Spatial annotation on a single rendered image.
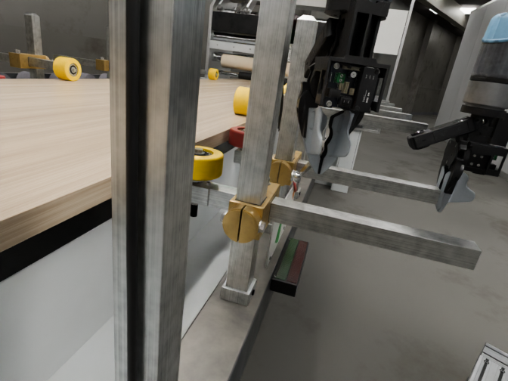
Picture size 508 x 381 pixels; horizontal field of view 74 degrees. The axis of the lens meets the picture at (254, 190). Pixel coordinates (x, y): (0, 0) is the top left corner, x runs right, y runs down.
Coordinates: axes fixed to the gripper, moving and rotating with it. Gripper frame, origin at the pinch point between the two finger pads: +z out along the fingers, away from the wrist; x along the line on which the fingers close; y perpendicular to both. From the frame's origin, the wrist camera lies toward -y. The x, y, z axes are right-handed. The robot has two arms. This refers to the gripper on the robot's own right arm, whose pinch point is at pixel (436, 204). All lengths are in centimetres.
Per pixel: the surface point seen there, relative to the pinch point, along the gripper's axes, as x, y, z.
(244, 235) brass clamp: -33.5, -31.3, -0.5
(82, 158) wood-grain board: -37, -54, -7
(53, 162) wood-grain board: -40, -55, -7
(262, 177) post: -30.7, -30.6, -8.1
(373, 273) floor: 112, 14, 83
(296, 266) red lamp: -16.7, -24.5, 12.4
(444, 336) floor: 72, 44, 83
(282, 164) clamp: -8.5, -31.7, -4.2
